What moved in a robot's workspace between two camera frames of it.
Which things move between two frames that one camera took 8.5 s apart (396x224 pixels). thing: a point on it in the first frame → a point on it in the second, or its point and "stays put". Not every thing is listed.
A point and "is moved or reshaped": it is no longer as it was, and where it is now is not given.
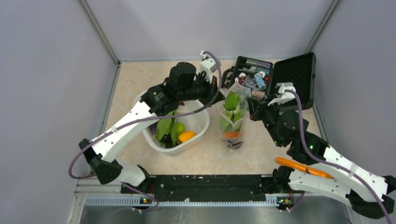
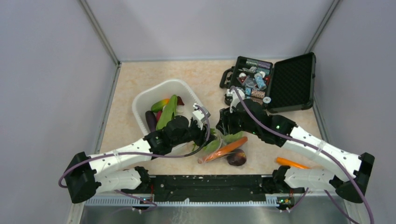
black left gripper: (211, 87) → (201, 134)
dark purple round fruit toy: (235, 145) → (237, 158)
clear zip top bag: (232, 116) is moved or reshaped
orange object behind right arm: (299, 166) stays put
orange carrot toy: (231, 134) is moved or reshaped
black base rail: (205, 188) stays put
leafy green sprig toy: (231, 101) is moved or reshaped
